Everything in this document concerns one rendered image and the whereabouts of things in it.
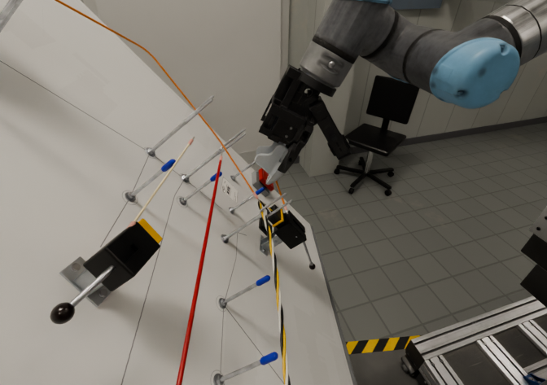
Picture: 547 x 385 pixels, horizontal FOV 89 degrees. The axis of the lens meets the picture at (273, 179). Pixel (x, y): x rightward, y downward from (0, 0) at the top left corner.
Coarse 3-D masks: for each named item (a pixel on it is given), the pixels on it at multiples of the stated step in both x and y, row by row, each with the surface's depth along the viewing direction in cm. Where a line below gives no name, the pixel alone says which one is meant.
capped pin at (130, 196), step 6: (168, 162) 34; (174, 162) 34; (162, 168) 34; (168, 168) 34; (156, 174) 35; (150, 180) 35; (144, 186) 36; (126, 192) 36; (132, 192) 37; (138, 192) 36; (126, 198) 36; (132, 198) 36
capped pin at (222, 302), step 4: (268, 276) 37; (260, 280) 37; (264, 280) 37; (268, 280) 37; (252, 284) 38; (256, 284) 37; (260, 284) 37; (248, 288) 38; (252, 288) 38; (240, 292) 38; (244, 292) 38; (232, 296) 39; (236, 296) 38; (220, 300) 39; (224, 300) 39; (228, 300) 39; (220, 304) 39; (224, 304) 39
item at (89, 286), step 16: (112, 240) 23; (128, 240) 24; (144, 240) 25; (80, 256) 27; (96, 256) 22; (112, 256) 22; (128, 256) 24; (144, 256) 24; (64, 272) 25; (80, 272) 26; (96, 272) 23; (112, 272) 23; (128, 272) 22; (80, 288) 25; (96, 288) 25; (112, 288) 23; (64, 304) 19; (96, 304) 26; (64, 320) 19
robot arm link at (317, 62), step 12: (312, 48) 42; (324, 48) 40; (312, 60) 42; (324, 60) 41; (336, 60) 41; (312, 72) 42; (324, 72) 42; (336, 72) 42; (324, 84) 43; (336, 84) 43
